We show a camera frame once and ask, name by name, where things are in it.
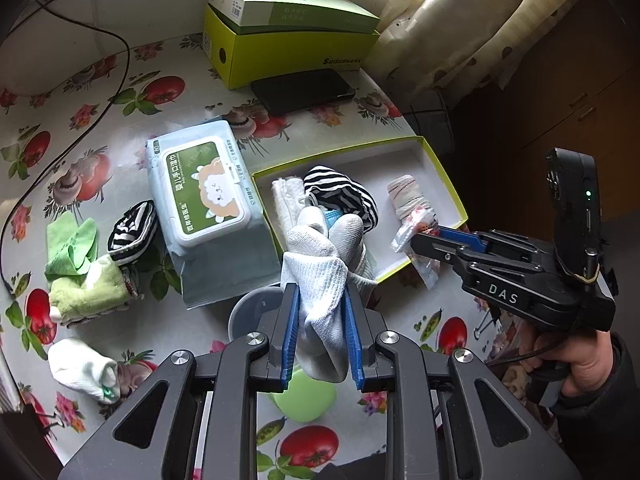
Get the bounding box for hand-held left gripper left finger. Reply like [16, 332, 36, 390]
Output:
[60, 282, 303, 480]

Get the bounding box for green rounded square case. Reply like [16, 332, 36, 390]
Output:
[267, 370, 331, 423]

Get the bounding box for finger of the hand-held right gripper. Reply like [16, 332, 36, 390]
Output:
[437, 227, 546, 261]
[410, 234, 481, 281]

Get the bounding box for white cable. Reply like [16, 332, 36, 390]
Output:
[80, 0, 108, 58]

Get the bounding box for black binder clip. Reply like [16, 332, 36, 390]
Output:
[27, 402, 68, 433]
[467, 305, 501, 341]

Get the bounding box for clear round plastic container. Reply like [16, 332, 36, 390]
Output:
[227, 285, 286, 361]

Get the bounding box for wet wipes pack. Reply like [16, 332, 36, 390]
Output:
[146, 119, 282, 310]

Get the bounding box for yellow green shoebox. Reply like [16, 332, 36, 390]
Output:
[202, 2, 381, 90]

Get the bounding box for light green cloth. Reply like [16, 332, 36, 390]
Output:
[45, 210, 101, 281]

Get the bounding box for person's right forearm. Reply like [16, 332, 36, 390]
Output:
[545, 332, 640, 480]

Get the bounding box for black cable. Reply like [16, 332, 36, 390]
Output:
[0, 0, 132, 296]

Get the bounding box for small white sock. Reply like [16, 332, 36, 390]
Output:
[47, 337, 121, 406]

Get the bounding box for black white striped sock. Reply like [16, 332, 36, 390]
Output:
[107, 200, 160, 266]
[301, 166, 379, 235]

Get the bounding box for shallow yellow-rimmed box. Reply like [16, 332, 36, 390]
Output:
[250, 135, 470, 283]

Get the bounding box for person's right hand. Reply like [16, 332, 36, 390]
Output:
[535, 330, 618, 401]

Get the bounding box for green white sock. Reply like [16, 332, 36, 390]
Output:
[47, 255, 133, 328]

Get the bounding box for blue cloth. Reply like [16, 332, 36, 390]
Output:
[320, 207, 346, 233]

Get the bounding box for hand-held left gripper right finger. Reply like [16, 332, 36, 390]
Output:
[342, 282, 583, 480]

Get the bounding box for white sock pair grey toes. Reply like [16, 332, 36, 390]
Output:
[280, 207, 379, 383]

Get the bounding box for white towel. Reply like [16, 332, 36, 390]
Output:
[271, 176, 313, 233]

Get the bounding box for green white carton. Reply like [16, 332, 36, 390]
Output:
[207, 0, 382, 37]

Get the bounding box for cream dotted curtain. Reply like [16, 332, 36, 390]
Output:
[377, 0, 596, 96]

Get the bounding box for black phone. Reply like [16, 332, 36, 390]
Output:
[250, 69, 357, 117]

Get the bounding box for tomato print tablecloth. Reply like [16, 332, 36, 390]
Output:
[0, 30, 501, 480]

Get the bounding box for dark wooden cabinet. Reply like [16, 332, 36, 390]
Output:
[450, 0, 640, 221]

